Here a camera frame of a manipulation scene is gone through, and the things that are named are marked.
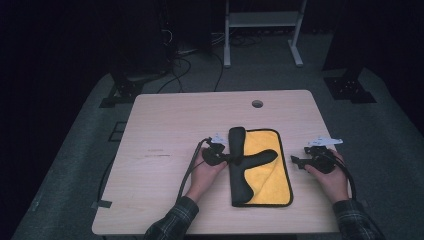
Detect black stand base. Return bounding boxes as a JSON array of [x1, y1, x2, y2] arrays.
[[323, 66, 378, 105], [99, 71, 168, 109]]

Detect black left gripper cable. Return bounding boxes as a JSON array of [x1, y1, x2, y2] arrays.
[[176, 137, 213, 202]]

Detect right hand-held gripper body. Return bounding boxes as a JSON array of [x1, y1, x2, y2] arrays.
[[303, 135, 344, 174]]

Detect white metal desk frame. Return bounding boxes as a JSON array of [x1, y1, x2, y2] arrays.
[[223, 0, 308, 69]]

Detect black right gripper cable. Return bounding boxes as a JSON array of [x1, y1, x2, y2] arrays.
[[328, 150, 358, 201]]

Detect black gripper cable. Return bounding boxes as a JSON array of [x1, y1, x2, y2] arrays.
[[176, 137, 213, 202], [328, 150, 358, 201]]

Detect person's left hand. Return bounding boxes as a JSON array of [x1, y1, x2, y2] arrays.
[[184, 157, 228, 204]]

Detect black floor cables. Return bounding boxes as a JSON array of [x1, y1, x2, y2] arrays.
[[156, 29, 225, 94]]

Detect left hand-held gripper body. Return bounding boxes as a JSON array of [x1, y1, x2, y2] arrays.
[[202, 133, 231, 167]]

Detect grey tape strip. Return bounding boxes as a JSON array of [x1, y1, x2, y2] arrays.
[[91, 199, 113, 210]]

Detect yellow and black towel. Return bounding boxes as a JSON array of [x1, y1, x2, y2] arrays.
[[228, 126, 294, 208]]

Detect person's right hand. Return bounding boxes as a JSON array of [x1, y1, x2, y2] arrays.
[[304, 150, 351, 205]]

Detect black cable beside table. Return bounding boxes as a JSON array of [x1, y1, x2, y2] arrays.
[[96, 156, 116, 203]]

